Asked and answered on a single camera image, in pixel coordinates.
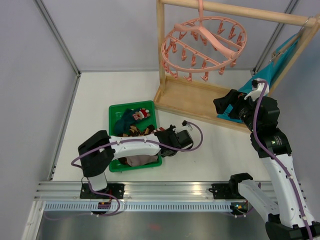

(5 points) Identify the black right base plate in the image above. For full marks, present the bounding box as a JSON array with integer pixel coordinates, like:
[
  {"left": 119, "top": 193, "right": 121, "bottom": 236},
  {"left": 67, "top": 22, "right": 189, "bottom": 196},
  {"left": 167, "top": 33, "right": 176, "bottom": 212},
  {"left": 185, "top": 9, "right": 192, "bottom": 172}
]
[{"left": 210, "top": 183, "right": 242, "bottom": 200}]

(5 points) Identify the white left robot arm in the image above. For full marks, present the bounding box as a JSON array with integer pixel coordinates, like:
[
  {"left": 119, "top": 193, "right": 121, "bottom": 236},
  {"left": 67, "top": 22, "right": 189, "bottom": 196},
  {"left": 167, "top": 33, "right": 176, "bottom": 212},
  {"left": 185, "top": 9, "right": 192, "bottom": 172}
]
[{"left": 78, "top": 121, "right": 194, "bottom": 199}]

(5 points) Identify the aluminium mounting rail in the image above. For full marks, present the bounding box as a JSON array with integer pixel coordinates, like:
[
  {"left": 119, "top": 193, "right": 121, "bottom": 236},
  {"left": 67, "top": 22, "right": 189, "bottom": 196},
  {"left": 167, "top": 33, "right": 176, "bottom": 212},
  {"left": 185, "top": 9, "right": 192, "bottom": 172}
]
[{"left": 33, "top": 181, "right": 307, "bottom": 201}]

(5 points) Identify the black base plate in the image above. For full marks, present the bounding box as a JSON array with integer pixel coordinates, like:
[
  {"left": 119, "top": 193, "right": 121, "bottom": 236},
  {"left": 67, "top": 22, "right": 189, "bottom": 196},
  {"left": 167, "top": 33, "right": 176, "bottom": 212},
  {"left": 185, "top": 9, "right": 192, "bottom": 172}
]
[
  {"left": 210, "top": 183, "right": 242, "bottom": 200},
  {"left": 79, "top": 183, "right": 125, "bottom": 200}
]

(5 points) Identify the green plastic tray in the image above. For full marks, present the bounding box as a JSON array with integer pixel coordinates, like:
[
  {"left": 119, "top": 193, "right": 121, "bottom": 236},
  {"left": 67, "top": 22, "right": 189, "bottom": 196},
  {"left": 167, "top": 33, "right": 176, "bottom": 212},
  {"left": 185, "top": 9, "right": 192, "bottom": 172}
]
[{"left": 108, "top": 100, "right": 162, "bottom": 173}]

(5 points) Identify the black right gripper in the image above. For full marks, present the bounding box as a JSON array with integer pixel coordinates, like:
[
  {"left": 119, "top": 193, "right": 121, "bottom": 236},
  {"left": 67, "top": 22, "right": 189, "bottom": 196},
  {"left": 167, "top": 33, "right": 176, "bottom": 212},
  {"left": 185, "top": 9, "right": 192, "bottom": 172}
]
[{"left": 213, "top": 88, "right": 260, "bottom": 132}]

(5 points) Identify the dark teal christmas sock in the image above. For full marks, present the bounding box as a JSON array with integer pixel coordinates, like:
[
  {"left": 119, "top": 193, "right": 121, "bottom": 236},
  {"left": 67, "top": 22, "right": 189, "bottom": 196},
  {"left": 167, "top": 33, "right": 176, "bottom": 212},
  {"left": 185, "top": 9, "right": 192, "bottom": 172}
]
[{"left": 113, "top": 107, "right": 151, "bottom": 135}]

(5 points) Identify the grey sock red striped cuff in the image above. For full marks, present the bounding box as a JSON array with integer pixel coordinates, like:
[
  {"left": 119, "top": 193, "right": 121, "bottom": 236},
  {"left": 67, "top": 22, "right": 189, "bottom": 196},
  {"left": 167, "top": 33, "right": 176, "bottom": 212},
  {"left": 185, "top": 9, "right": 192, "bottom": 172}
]
[{"left": 118, "top": 127, "right": 165, "bottom": 167}]

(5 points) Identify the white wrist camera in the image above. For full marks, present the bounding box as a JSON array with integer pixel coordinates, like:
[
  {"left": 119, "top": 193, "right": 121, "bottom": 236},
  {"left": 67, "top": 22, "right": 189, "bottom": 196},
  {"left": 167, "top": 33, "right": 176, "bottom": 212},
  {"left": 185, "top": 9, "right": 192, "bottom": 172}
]
[
  {"left": 173, "top": 120, "right": 193, "bottom": 133},
  {"left": 244, "top": 78, "right": 270, "bottom": 102}
]

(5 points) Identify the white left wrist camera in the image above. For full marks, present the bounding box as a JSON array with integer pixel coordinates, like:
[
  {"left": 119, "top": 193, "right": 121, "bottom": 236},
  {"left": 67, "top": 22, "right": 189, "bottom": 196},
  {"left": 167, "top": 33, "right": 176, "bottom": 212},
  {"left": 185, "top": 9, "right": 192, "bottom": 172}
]
[{"left": 173, "top": 120, "right": 193, "bottom": 133}]

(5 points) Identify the wooden hanging rack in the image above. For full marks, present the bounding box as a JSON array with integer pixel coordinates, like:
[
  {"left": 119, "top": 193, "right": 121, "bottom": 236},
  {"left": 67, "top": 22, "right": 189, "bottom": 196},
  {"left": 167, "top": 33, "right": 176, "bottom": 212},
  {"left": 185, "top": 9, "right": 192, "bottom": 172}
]
[{"left": 153, "top": 0, "right": 320, "bottom": 132}]

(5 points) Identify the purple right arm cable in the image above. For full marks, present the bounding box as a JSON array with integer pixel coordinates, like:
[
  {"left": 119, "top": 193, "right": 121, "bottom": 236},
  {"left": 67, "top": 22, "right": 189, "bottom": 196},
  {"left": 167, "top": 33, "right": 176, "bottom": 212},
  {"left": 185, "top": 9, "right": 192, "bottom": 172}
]
[{"left": 250, "top": 79, "right": 315, "bottom": 240}]

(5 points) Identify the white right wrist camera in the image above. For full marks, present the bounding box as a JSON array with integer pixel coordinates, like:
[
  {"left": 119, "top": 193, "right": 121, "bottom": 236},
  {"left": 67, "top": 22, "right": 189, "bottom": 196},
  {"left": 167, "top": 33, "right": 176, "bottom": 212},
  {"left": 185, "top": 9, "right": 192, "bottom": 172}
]
[{"left": 244, "top": 78, "right": 270, "bottom": 102}]

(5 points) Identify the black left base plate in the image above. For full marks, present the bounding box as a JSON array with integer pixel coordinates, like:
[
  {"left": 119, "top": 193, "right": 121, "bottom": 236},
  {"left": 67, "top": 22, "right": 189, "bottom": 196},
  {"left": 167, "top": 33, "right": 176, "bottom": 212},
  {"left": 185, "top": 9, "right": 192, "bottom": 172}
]
[{"left": 79, "top": 183, "right": 125, "bottom": 200}]

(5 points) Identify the pink round clip hanger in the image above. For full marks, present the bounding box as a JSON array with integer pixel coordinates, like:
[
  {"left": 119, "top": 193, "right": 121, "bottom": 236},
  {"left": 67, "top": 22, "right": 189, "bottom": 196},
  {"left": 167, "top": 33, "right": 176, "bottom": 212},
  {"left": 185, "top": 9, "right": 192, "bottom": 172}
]
[{"left": 160, "top": 0, "right": 248, "bottom": 82}]

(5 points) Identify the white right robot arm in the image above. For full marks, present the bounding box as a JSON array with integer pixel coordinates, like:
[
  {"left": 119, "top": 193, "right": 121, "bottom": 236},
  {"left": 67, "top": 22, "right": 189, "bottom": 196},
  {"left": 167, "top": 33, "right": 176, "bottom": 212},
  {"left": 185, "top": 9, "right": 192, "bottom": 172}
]
[{"left": 213, "top": 89, "right": 320, "bottom": 240}]

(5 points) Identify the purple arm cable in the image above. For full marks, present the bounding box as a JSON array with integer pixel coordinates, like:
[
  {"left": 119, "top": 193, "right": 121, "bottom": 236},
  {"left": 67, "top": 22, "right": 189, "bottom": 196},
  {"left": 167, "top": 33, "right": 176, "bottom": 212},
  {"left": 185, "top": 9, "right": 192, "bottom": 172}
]
[
  {"left": 71, "top": 121, "right": 204, "bottom": 169},
  {"left": 250, "top": 79, "right": 315, "bottom": 240}
]

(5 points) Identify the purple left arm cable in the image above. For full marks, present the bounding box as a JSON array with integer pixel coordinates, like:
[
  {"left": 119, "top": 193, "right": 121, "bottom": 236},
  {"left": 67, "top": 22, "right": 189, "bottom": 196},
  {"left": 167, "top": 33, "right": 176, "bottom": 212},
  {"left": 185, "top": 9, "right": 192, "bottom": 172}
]
[{"left": 71, "top": 121, "right": 204, "bottom": 169}]

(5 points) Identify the white slotted cable duct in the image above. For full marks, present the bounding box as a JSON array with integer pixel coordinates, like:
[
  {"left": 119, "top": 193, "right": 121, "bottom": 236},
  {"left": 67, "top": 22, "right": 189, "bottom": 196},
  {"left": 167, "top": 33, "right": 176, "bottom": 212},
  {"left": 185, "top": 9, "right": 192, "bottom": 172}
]
[{"left": 44, "top": 201, "right": 232, "bottom": 213}]

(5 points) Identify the brown argyle sock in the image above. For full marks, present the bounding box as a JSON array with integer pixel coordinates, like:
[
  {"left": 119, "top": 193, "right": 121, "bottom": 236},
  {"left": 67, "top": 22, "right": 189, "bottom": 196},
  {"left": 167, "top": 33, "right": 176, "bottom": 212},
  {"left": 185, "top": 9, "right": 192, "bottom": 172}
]
[{"left": 118, "top": 124, "right": 156, "bottom": 137}]

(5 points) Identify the teal cloth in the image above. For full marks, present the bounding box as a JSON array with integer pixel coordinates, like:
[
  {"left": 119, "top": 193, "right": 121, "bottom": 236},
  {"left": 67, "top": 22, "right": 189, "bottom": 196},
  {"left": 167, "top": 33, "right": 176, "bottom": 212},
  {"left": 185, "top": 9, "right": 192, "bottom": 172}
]
[{"left": 216, "top": 33, "right": 301, "bottom": 124}]

